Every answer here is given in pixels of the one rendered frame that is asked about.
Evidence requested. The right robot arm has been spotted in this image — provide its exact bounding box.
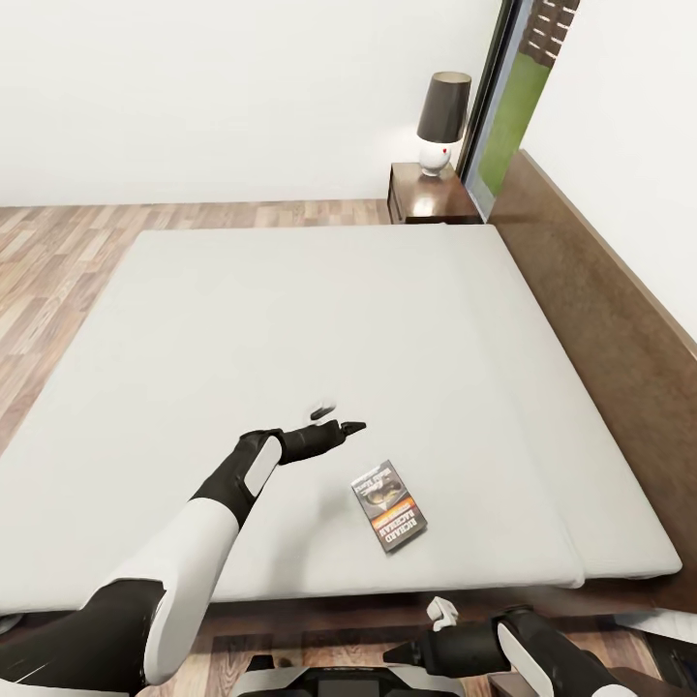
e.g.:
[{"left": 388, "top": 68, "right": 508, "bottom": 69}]
[{"left": 382, "top": 596, "right": 638, "bottom": 697}]

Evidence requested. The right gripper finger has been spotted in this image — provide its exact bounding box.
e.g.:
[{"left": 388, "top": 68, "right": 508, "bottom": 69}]
[{"left": 382, "top": 634, "right": 424, "bottom": 668}]

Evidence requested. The hardback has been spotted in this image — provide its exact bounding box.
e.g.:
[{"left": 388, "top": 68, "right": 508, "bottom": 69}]
[{"left": 350, "top": 460, "right": 428, "bottom": 554}]

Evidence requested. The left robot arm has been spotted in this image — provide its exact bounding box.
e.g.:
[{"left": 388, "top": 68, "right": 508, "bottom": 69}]
[{"left": 0, "top": 398, "right": 366, "bottom": 697}]

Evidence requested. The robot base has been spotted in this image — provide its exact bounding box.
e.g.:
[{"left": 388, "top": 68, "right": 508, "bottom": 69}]
[{"left": 230, "top": 655, "right": 467, "bottom": 697}]

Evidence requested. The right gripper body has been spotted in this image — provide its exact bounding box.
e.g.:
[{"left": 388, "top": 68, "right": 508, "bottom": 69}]
[{"left": 420, "top": 624, "right": 484, "bottom": 679}]

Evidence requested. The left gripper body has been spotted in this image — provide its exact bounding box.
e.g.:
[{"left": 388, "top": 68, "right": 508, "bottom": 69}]
[{"left": 298, "top": 419, "right": 344, "bottom": 460}]

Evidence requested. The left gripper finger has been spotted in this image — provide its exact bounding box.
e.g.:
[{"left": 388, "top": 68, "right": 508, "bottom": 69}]
[{"left": 339, "top": 422, "right": 366, "bottom": 443}]

